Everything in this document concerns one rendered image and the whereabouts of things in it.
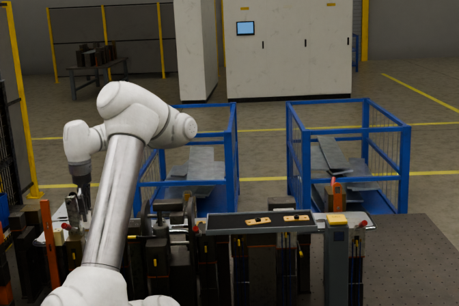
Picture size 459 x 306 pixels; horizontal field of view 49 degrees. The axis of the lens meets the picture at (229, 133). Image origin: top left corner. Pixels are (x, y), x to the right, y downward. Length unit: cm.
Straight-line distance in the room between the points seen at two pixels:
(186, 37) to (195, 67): 58
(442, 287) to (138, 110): 149
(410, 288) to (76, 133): 150
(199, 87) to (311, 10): 254
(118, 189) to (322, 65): 868
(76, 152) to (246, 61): 789
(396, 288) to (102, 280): 137
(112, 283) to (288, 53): 870
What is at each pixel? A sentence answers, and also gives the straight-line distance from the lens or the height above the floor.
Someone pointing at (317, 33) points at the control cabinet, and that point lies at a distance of 985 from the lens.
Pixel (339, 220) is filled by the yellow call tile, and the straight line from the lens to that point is 176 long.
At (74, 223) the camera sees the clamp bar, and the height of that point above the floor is 110.
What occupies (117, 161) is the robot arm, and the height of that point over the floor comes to 147.
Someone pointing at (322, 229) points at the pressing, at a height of 100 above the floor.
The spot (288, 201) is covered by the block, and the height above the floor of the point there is 103.
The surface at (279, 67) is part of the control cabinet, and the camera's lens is 982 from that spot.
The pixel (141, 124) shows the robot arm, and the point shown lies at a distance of 147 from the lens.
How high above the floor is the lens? 188
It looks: 14 degrees down
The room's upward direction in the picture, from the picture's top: 3 degrees counter-clockwise
